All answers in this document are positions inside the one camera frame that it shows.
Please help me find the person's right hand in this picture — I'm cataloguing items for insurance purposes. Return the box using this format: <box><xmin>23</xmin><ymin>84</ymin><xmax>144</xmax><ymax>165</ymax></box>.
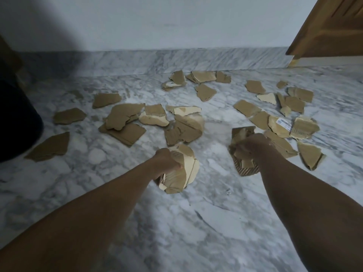
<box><xmin>241</xmin><ymin>133</ymin><xmax>278</xmax><ymax>165</ymax></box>

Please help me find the person's left hand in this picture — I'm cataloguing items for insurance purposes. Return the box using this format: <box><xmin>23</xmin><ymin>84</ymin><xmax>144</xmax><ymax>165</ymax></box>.
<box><xmin>153</xmin><ymin>148</ymin><xmax>183</xmax><ymax>182</ymax></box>

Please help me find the torn brown paper piece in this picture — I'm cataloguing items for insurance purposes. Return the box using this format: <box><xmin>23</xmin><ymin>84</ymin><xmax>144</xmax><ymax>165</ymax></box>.
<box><xmin>228</xmin><ymin>126</ymin><xmax>260</xmax><ymax>176</ymax></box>
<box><xmin>158</xmin><ymin>143</ymin><xmax>200</xmax><ymax>195</ymax></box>

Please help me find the scatter of brown paper pieces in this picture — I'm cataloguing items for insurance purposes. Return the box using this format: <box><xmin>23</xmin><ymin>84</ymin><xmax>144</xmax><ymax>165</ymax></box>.
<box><xmin>24</xmin><ymin>70</ymin><xmax>327</xmax><ymax>171</ymax></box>

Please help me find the black bin with liner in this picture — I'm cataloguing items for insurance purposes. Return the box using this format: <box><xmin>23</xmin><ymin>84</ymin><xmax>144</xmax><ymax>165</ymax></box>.
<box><xmin>0</xmin><ymin>79</ymin><xmax>45</xmax><ymax>163</ymax></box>

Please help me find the person's right forearm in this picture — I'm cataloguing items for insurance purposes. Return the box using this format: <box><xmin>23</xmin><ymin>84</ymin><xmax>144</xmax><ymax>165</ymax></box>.
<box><xmin>256</xmin><ymin>148</ymin><xmax>363</xmax><ymax>272</ymax></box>

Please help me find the person's left forearm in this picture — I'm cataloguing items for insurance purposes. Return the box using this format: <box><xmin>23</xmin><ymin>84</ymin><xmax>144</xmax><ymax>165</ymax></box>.
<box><xmin>0</xmin><ymin>161</ymin><xmax>171</xmax><ymax>272</ymax></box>

